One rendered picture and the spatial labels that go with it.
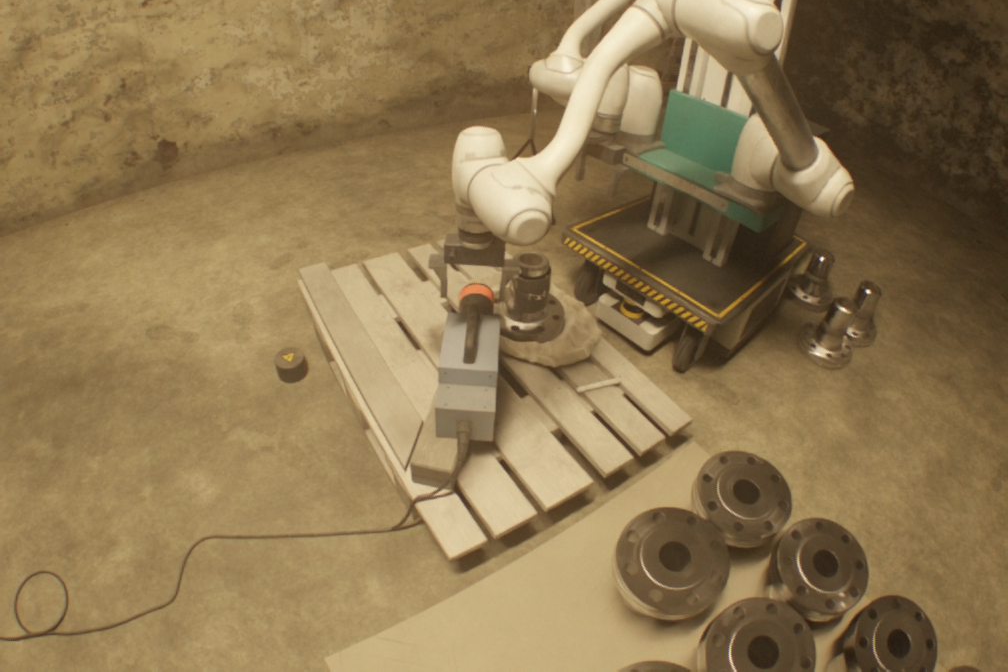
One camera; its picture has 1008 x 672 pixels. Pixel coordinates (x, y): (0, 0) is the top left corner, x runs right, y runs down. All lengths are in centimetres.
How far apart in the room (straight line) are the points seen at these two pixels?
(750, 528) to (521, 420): 67
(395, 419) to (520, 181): 78
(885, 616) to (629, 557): 65
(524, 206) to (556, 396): 79
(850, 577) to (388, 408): 125
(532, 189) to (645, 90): 94
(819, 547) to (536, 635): 69
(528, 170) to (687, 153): 104
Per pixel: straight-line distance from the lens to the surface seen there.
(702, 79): 186
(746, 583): 151
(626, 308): 187
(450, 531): 125
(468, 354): 121
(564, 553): 139
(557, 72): 151
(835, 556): 136
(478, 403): 121
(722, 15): 99
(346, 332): 169
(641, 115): 176
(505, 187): 88
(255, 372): 187
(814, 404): 208
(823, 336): 228
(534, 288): 159
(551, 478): 134
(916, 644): 141
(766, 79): 113
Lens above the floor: 125
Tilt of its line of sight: 37 degrees down
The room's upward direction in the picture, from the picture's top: 5 degrees clockwise
